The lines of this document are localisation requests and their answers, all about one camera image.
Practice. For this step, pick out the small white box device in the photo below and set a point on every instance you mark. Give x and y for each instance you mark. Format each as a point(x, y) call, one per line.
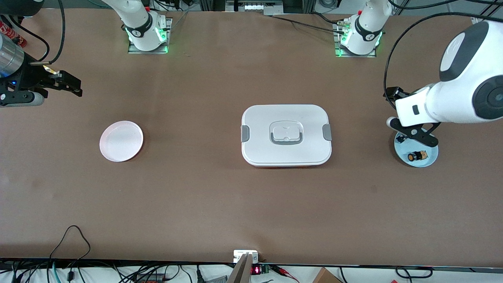
point(237, 255)

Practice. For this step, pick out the red can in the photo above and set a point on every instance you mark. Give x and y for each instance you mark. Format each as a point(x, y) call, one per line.
point(17, 37)

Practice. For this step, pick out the round light blue plate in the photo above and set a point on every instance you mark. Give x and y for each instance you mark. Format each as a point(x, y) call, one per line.
point(404, 153)

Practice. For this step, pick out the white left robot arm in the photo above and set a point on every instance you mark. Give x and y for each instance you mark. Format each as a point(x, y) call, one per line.
point(463, 90)

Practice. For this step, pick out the red LED display module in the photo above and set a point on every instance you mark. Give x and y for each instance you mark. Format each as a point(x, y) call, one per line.
point(256, 270)

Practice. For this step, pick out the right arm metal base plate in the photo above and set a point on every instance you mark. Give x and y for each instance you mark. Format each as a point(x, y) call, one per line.
point(167, 35)

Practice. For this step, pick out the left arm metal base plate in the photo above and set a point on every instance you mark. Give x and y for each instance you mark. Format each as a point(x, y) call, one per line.
point(338, 47)

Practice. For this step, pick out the orange and black switch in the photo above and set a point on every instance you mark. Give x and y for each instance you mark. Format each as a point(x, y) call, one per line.
point(417, 156)

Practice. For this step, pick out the grey aluminium bar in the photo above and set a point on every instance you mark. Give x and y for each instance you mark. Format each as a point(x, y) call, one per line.
point(241, 271)

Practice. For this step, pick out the white power strip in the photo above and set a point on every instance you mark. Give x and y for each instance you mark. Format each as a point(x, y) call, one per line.
point(255, 6)

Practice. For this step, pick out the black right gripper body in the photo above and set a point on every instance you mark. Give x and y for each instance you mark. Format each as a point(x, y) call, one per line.
point(32, 78)

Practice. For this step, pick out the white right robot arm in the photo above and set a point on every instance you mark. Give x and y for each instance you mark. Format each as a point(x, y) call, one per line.
point(137, 23)

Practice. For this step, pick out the round pink plate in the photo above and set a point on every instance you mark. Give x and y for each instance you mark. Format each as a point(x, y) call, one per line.
point(122, 141)

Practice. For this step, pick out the brown cardboard piece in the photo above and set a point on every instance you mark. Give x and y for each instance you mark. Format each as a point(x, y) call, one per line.
point(326, 277)

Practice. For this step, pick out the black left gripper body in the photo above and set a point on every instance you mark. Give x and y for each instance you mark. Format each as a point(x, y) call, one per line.
point(394, 94)

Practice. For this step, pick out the green and black switch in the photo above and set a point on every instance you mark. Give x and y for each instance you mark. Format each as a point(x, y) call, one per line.
point(401, 138)

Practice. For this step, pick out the red black alligator clips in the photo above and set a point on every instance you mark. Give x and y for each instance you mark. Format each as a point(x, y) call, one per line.
point(281, 270)

